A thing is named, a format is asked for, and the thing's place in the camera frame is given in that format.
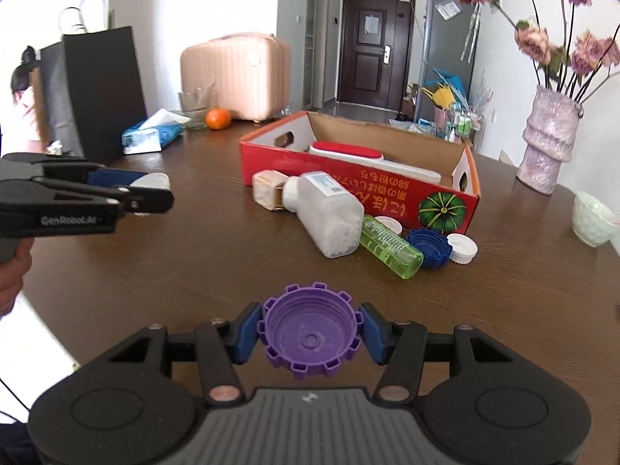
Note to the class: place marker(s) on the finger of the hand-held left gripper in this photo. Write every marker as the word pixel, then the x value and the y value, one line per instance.
pixel 116 177
pixel 97 194

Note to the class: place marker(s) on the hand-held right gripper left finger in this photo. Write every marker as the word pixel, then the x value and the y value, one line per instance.
pixel 244 336

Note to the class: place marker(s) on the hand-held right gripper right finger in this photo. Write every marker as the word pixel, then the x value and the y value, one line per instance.
pixel 373 339

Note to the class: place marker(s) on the tall white bottle cap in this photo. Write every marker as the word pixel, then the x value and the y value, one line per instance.
pixel 157 181

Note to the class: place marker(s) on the purple ridged bottle cap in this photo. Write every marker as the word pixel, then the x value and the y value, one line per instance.
pixel 310 329

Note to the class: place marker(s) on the green transparent spray bottle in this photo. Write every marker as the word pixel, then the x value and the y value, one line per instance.
pixel 387 247

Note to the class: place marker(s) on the blue ridged bottle cap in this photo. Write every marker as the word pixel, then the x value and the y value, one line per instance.
pixel 428 247

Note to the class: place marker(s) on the white ridged bottle cap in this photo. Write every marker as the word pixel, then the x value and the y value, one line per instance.
pixel 462 249

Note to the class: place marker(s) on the white bottle of pellets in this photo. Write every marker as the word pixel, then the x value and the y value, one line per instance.
pixel 329 218

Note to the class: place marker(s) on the white square bottle gold trim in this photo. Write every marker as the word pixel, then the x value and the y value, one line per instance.
pixel 264 189

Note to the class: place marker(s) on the red cardboard box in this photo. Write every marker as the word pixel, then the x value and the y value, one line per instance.
pixel 387 184

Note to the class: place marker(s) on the person's left hand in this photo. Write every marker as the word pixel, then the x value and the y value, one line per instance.
pixel 14 281

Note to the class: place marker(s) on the blue tissue box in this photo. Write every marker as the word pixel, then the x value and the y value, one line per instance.
pixel 145 138

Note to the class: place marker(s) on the black paper bag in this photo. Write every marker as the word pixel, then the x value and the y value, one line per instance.
pixel 97 92

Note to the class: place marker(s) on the clear glass container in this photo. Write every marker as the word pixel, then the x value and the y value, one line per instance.
pixel 193 106

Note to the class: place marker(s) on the orange fruit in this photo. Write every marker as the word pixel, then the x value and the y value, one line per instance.
pixel 218 119

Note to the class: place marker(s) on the pink hard-shell suitcase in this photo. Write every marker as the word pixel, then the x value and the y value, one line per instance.
pixel 232 77

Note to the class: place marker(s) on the white lint brush red pad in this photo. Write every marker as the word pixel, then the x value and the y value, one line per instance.
pixel 346 150

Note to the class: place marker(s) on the pink bucket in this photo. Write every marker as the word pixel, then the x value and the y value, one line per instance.
pixel 440 116

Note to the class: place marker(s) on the grey interior door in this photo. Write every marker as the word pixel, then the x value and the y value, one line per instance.
pixel 317 48

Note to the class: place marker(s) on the white ceramic bowl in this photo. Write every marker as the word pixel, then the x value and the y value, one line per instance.
pixel 593 218

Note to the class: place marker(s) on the pink textured vase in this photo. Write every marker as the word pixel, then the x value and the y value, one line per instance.
pixel 547 140

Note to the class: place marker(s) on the dark brown entrance door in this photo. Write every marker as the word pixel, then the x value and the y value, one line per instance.
pixel 358 68

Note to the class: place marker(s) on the grey refrigerator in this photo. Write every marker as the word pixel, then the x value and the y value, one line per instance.
pixel 445 53

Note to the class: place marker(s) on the white paper notice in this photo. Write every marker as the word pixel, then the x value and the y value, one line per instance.
pixel 371 24

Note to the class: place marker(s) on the clear folded umbrella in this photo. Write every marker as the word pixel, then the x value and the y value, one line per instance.
pixel 471 34

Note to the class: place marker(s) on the dried pink rose bouquet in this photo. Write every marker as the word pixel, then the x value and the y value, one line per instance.
pixel 533 41

